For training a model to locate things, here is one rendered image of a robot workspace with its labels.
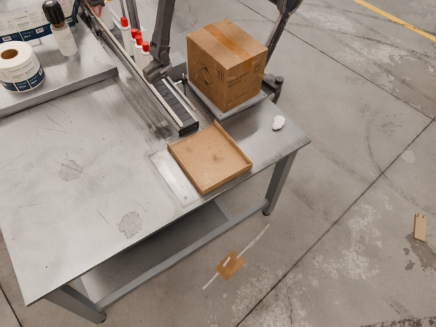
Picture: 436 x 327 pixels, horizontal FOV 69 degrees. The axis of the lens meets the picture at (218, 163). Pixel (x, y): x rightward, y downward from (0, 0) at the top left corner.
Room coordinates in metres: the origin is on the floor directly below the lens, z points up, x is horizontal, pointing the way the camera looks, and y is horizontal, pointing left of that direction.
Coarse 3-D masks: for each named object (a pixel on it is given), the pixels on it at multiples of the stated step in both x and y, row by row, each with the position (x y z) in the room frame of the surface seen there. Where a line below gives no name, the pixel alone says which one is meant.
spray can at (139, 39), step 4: (136, 36) 1.31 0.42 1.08; (140, 36) 1.31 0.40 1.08; (136, 40) 1.29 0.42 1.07; (140, 40) 1.30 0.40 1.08; (136, 44) 1.30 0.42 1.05; (140, 44) 1.29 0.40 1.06; (136, 48) 1.29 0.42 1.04; (140, 48) 1.28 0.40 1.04; (136, 52) 1.29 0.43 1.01; (140, 52) 1.28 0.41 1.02; (140, 56) 1.28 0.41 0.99; (140, 60) 1.28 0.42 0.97; (140, 64) 1.29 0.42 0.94; (140, 68) 1.29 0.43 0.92
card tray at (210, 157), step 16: (208, 128) 0.99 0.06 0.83; (176, 144) 0.88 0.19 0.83; (192, 144) 0.89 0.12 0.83; (208, 144) 0.89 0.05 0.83; (224, 144) 0.90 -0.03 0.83; (192, 160) 0.80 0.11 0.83; (208, 160) 0.80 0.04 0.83; (224, 160) 0.81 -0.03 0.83; (240, 160) 0.82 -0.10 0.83; (192, 176) 0.69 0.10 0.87; (208, 176) 0.72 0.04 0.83; (224, 176) 0.72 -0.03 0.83; (208, 192) 0.65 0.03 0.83
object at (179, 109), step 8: (88, 8) 1.85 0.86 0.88; (112, 32) 1.62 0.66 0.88; (120, 32) 1.63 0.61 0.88; (112, 40) 1.55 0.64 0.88; (120, 40) 1.55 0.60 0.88; (136, 72) 1.32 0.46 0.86; (144, 80) 1.24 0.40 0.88; (160, 80) 1.25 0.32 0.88; (160, 88) 1.19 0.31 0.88; (168, 88) 1.19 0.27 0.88; (168, 96) 1.14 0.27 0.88; (168, 104) 1.08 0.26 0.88; (176, 104) 1.09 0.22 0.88; (168, 112) 1.03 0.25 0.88; (176, 112) 1.04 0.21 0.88; (184, 112) 1.04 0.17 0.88; (184, 120) 0.99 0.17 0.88; (192, 120) 0.99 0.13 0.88
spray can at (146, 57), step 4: (144, 44) 1.25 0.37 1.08; (148, 44) 1.26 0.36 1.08; (144, 48) 1.25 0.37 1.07; (148, 48) 1.25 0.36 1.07; (144, 52) 1.25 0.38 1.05; (148, 52) 1.25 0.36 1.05; (144, 56) 1.24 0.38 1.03; (148, 56) 1.24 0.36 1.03; (152, 56) 1.26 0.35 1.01; (144, 60) 1.24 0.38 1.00; (148, 60) 1.24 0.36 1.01; (144, 64) 1.25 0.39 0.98
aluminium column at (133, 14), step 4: (128, 0) 1.71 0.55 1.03; (132, 0) 1.73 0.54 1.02; (128, 4) 1.71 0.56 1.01; (132, 4) 1.74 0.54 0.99; (128, 8) 1.72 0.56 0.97; (132, 8) 1.73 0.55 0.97; (136, 8) 1.74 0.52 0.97; (128, 12) 1.73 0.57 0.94; (132, 12) 1.72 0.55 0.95; (136, 12) 1.73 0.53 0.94; (128, 16) 1.74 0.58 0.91; (132, 16) 1.72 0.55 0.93; (136, 16) 1.73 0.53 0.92; (132, 20) 1.71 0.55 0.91; (136, 20) 1.73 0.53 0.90; (132, 24) 1.71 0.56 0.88; (136, 24) 1.74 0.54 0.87; (132, 28) 1.72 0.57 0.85; (136, 28) 1.73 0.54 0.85; (140, 28) 1.74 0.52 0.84
